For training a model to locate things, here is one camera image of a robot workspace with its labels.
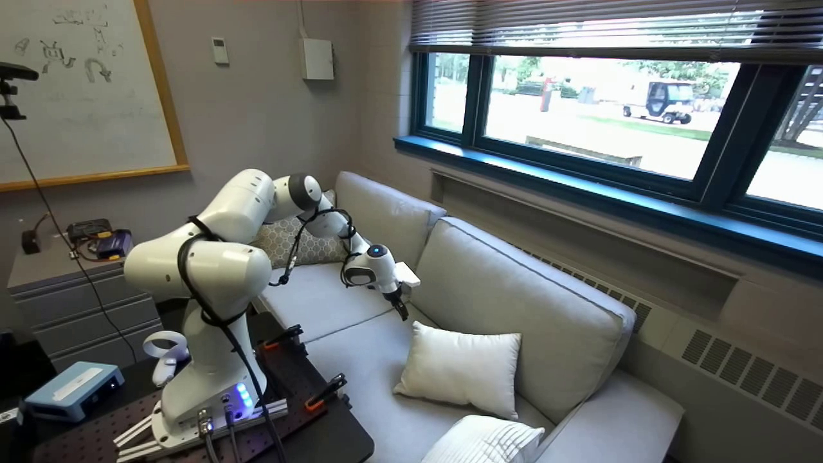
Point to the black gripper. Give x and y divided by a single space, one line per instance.
391 296

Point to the small cream pleated pillow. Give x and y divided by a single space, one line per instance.
484 441
465 368

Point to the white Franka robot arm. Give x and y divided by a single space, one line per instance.
215 266

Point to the grey sofa seat cushion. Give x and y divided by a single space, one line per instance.
362 377
317 304

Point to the grey fabric sofa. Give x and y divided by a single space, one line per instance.
619 419

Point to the orange black clamp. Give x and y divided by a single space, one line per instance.
283 337
326 392

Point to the black robot table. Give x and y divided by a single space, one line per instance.
336 439

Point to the white VR controller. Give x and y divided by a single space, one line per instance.
165 351

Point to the small blue box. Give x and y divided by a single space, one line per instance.
116 248

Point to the grey drawer cabinet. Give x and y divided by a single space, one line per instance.
79 310

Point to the dark vehicle outside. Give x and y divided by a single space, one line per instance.
660 100

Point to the light blue box device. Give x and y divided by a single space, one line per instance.
72 386

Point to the grey window blinds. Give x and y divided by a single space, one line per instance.
600 22

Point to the wood framed whiteboard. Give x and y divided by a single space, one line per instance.
87 104

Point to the small black object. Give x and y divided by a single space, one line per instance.
29 242

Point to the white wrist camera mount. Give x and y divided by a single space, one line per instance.
408 275

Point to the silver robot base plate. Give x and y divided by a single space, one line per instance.
258 414

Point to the dark teal window frame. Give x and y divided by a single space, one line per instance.
478 99

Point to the white wall box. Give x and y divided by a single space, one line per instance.
321 61

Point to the white wall thermostat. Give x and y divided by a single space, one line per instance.
223 53

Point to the grey wall heater cover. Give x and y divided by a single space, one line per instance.
748 368

